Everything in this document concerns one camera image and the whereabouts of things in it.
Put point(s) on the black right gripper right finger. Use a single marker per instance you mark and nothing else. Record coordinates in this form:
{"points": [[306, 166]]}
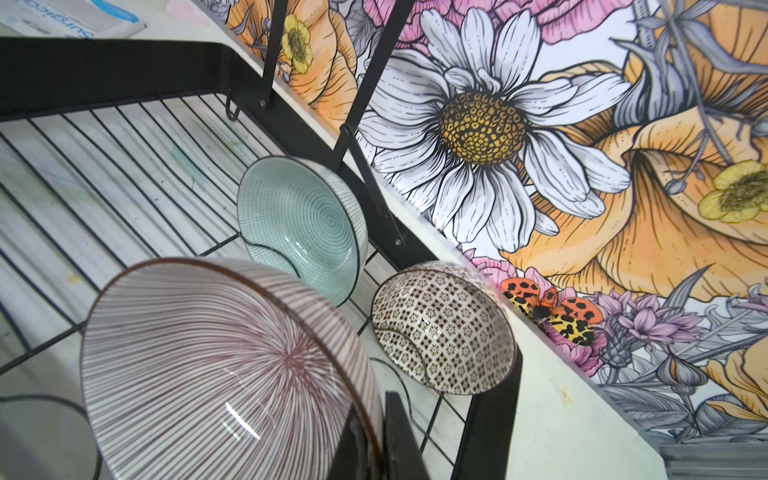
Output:
{"points": [[403, 459]]}

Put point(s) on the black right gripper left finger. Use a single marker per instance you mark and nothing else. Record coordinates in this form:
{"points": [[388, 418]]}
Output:
{"points": [[353, 458]]}

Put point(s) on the brown patterned ceramic bowl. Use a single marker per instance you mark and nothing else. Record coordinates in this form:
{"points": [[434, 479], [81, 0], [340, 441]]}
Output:
{"points": [[443, 326]]}

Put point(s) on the pink striped ceramic bowl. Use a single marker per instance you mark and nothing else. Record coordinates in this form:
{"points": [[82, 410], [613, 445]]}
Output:
{"points": [[222, 369]]}

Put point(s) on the mint green ceramic bowl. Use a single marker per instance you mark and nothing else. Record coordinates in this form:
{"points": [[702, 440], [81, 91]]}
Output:
{"points": [[300, 217]]}

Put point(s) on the small blue white packet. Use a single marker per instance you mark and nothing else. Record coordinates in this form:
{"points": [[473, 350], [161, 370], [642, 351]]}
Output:
{"points": [[77, 19]]}

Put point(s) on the black wire dish rack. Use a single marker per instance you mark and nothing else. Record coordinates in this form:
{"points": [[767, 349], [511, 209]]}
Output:
{"points": [[116, 152]]}

